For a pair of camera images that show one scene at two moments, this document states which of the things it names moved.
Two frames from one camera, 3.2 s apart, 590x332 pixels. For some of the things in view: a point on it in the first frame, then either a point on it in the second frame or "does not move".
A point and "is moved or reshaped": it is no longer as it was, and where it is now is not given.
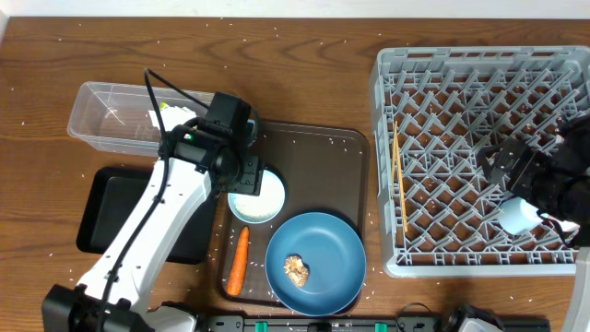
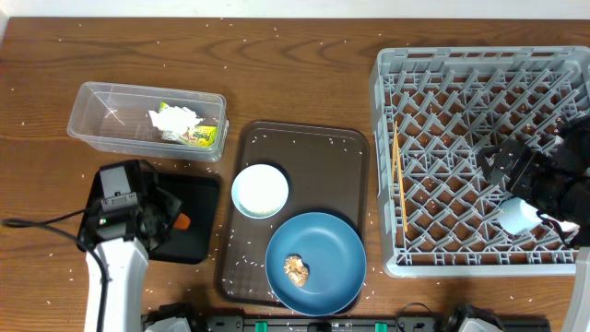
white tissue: x=171 y=116 does not move
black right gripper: x=533 y=162 does not move
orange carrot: x=238 y=271 is moved or reshaped
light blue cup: x=515 y=216 does not move
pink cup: x=565 y=226 does not move
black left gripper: x=251 y=173 -> x=162 y=214
